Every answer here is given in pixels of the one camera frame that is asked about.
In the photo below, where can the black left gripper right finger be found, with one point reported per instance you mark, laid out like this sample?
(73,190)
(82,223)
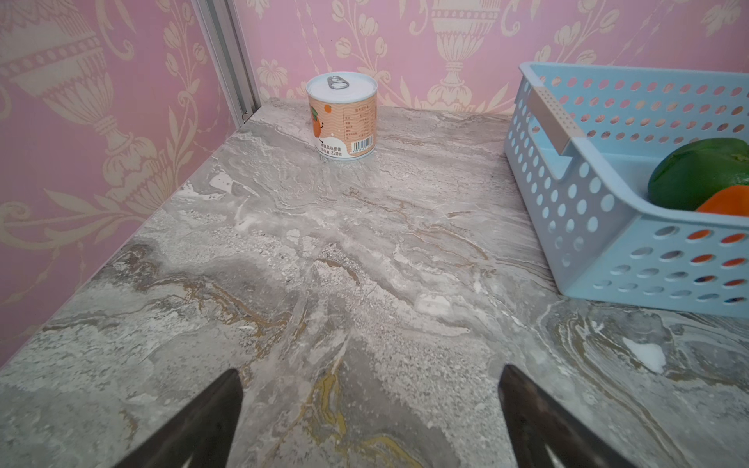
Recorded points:
(540,429)

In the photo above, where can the orange fruit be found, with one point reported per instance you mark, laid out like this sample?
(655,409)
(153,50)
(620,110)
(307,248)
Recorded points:
(731,201)

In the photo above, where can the light blue plastic basket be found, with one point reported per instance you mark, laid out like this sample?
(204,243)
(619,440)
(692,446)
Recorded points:
(582,144)

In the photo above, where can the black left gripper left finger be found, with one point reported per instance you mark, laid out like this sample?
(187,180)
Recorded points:
(200,435)

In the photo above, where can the white round tape roll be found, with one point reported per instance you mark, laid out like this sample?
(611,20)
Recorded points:
(344,113)

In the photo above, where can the green fruit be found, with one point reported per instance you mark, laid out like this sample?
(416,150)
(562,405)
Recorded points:
(694,172)

